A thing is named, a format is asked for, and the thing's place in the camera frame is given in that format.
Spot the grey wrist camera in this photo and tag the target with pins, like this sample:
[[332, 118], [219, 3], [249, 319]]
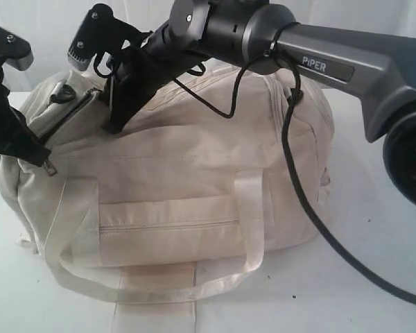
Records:
[[101, 32], [15, 51]]

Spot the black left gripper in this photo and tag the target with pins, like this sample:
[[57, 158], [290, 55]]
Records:
[[16, 138]]

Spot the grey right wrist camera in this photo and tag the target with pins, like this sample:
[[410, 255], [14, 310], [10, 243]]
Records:
[[101, 32]]

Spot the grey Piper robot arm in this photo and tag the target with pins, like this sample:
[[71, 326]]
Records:
[[258, 36]]

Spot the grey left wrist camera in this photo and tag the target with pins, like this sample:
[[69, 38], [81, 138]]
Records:
[[15, 51]]

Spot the metal zipper slider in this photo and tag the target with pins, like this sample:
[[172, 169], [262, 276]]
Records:
[[50, 168]]

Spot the cream canvas duffel bag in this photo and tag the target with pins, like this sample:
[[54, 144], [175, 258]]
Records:
[[180, 205]]

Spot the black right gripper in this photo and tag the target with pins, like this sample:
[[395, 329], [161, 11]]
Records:
[[143, 70]]

